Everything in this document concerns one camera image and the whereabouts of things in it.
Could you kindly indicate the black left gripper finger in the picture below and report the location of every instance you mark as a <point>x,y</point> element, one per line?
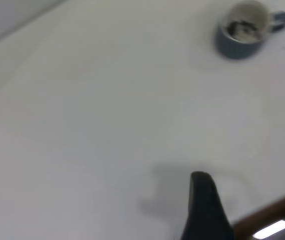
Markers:
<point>203,212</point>

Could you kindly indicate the grey-blue mug with white interior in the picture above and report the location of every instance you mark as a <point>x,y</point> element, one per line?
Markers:
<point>232,47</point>

